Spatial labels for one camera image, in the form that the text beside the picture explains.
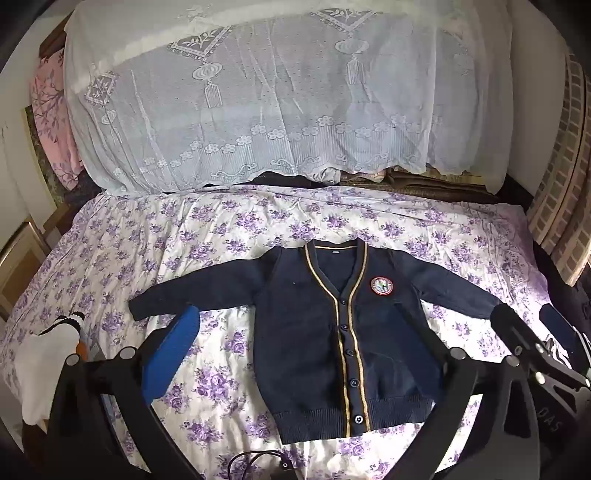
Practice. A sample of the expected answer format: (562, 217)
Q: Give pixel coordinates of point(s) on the navy knit cardigan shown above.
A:
(300, 332)

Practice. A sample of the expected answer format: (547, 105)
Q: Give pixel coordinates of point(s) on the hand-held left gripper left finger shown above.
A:
(171, 360)

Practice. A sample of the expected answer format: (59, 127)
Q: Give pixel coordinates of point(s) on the brown folded blankets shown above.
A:
(415, 180)

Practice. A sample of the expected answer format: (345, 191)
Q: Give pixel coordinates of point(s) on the brick pattern board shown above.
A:
(563, 184)

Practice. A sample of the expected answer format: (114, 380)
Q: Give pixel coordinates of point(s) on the purple floral bedsheet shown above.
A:
(221, 258)

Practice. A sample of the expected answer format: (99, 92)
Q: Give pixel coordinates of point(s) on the pink floral cloth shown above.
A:
(51, 115)

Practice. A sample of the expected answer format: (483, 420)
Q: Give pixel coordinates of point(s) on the white lace cover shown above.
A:
(277, 92)

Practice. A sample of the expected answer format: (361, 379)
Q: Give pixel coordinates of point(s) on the small black device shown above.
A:
(284, 471)

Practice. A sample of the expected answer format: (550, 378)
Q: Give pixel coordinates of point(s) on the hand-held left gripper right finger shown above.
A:
(458, 385)

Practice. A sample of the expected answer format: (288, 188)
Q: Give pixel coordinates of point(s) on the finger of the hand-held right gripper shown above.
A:
(556, 323)
(508, 325)

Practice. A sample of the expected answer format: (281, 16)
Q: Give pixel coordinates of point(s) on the white plush toy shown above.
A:
(44, 364)

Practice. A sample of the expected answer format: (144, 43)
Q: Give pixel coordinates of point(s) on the wooden frame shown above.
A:
(21, 263)

